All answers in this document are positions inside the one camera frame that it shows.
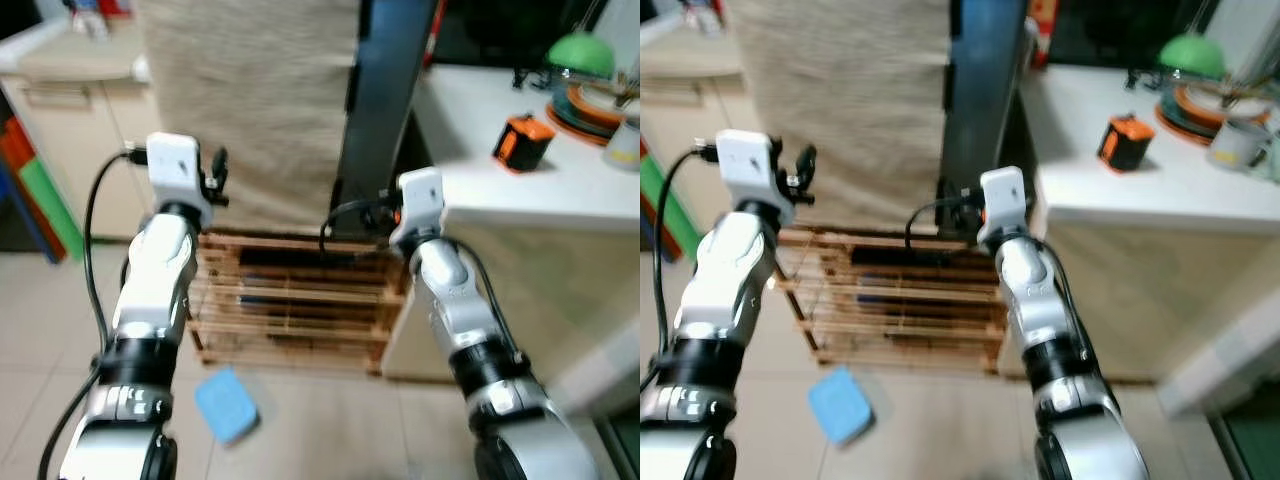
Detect fridge cabinet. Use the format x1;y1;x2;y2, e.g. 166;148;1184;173
333;0;442;216
940;0;1031;191

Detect beige woven cloth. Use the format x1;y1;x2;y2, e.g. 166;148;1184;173
133;0;363;237
722;0;953;233

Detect wooden slatted rack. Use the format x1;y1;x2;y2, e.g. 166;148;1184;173
186;230;413;378
775;225;1011;378

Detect orange green blue panel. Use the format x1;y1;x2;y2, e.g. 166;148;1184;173
640;140;706;263
0;113;83;263

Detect cream low cabinet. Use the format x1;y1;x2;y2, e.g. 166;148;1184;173
640;35;761;241
0;40;161;243

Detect white counter cabinet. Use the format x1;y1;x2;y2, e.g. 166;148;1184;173
380;63;641;411
1000;62;1280;421

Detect orange and black box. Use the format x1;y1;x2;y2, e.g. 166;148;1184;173
1096;113;1157;173
491;113;557;174

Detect white mug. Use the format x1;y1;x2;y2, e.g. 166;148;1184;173
602;117;641;170
1207;117;1271;171

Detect red and white package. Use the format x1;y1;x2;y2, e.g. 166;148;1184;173
424;0;447;67
1026;0;1061;71

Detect light blue floor pad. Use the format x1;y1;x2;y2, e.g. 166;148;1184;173
193;366;262;447
806;364;875;447

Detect stack of coloured plates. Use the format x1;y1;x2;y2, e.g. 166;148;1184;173
546;78;641;148
1155;80;1271;141

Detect green dome cover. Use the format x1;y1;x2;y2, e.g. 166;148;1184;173
1158;32;1227;81
545;31;617;80

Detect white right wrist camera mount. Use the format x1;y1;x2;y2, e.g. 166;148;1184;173
388;167;447;253
977;166;1031;251

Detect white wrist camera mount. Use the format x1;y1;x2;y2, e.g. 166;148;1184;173
146;132;215;227
388;167;447;253
716;128;786;213
977;166;1031;251

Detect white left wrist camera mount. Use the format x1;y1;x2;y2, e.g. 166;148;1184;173
146;132;215;227
716;128;786;213

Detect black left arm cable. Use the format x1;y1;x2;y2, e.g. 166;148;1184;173
640;143;723;401
38;143;151;480

